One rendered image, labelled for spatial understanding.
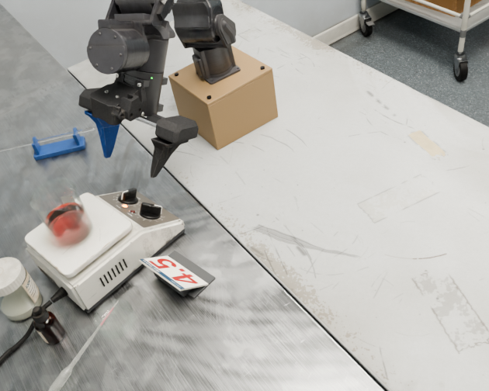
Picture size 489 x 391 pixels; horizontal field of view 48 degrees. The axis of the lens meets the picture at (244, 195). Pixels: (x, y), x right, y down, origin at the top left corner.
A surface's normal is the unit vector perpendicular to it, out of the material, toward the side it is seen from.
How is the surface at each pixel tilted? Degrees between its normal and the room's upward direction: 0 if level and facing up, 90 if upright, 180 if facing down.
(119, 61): 62
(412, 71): 0
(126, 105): 54
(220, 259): 0
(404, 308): 0
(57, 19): 90
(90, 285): 90
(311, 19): 90
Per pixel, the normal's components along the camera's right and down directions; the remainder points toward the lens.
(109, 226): -0.14, -0.70
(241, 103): 0.57, 0.51
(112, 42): -0.36, 0.28
